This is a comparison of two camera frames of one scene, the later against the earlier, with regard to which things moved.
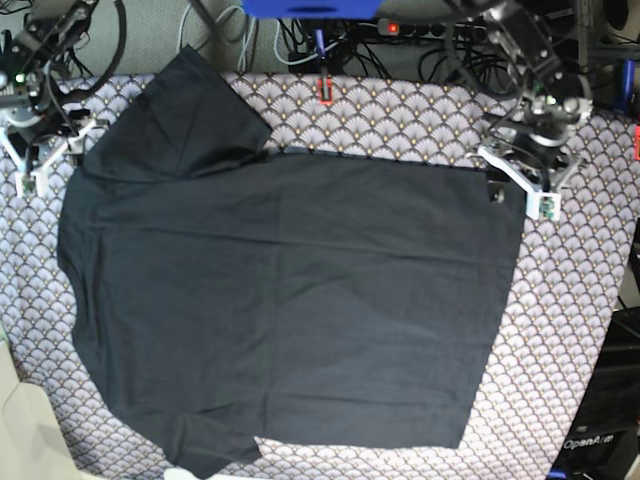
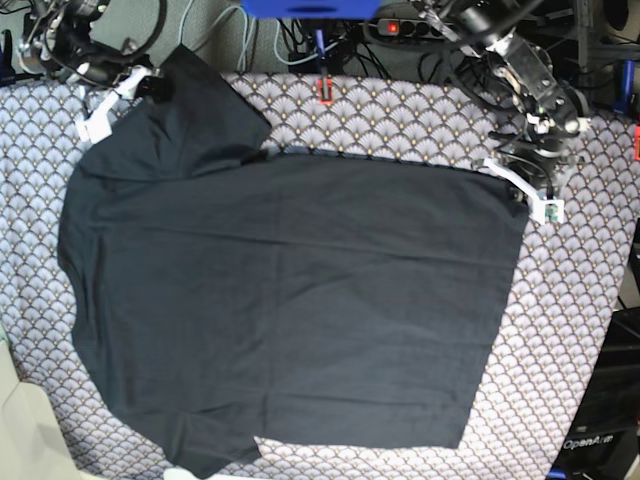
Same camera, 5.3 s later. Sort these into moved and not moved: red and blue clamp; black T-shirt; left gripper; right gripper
Moved: left gripper
Not moved: right gripper; red and blue clamp; black T-shirt
